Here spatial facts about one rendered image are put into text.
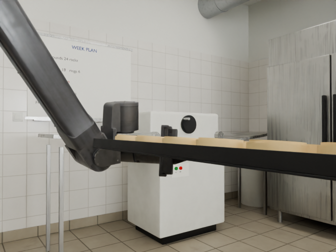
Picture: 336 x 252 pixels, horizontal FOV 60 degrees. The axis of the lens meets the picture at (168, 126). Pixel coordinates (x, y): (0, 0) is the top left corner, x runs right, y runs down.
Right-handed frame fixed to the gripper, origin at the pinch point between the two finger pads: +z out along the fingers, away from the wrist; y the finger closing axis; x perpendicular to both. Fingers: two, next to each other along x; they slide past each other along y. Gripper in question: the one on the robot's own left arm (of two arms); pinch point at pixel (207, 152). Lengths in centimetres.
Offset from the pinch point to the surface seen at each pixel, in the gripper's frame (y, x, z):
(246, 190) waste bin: 59, -350, 49
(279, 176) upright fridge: 30, -270, 73
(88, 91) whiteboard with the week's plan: -51, -231, -132
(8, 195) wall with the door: 55, -186, -182
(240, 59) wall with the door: -134, -397, 39
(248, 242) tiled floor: 86, -219, 37
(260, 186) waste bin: 51, -343, 66
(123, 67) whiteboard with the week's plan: -84, -259, -103
